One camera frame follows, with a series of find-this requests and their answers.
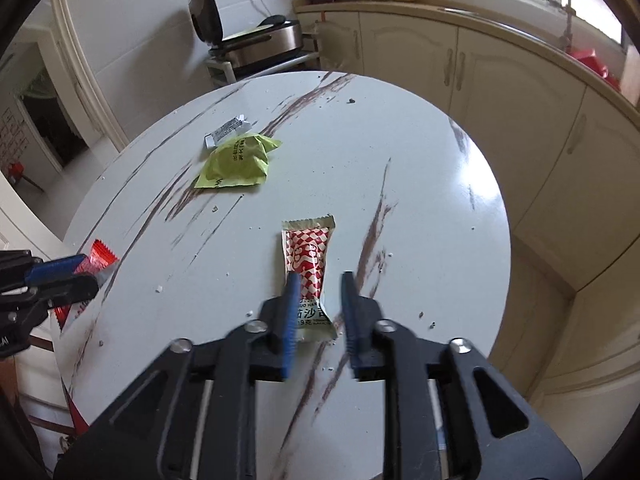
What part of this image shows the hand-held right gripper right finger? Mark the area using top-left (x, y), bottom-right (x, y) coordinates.
top-left (341, 271), bottom-right (584, 480)

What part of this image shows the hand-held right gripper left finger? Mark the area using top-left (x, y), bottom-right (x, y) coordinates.
top-left (52, 272), bottom-right (303, 480)

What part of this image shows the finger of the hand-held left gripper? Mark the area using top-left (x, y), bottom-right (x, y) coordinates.
top-left (0, 250), bottom-right (88, 294)
top-left (0, 274), bottom-right (100, 318)

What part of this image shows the red foil wrapper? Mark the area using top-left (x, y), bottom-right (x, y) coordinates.
top-left (74, 239), bottom-right (120, 289)

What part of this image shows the red and white patterned sachet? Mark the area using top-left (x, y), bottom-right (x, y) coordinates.
top-left (280, 214), bottom-right (337, 344)

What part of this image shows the round white marble table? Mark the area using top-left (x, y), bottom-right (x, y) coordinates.
top-left (55, 71), bottom-right (512, 480)

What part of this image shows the green snack wrapper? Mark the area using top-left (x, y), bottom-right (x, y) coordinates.
top-left (193, 132), bottom-right (284, 189)

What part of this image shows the small white wrapper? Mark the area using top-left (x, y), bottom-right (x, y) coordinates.
top-left (203, 114), bottom-right (254, 150)

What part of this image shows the steel electric griddle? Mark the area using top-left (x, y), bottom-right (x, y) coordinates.
top-left (187, 0), bottom-right (306, 69)

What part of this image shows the cream kitchen cabinet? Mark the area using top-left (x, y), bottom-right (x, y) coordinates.
top-left (292, 0), bottom-right (640, 413)

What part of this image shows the red plastic bag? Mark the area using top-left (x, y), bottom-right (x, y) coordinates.
top-left (567, 47), bottom-right (624, 92)

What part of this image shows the metal faucet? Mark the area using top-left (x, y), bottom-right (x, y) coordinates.
top-left (530, 0), bottom-right (577, 54)

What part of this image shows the white door frame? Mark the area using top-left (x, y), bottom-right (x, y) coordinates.
top-left (0, 0), bottom-right (128, 198)

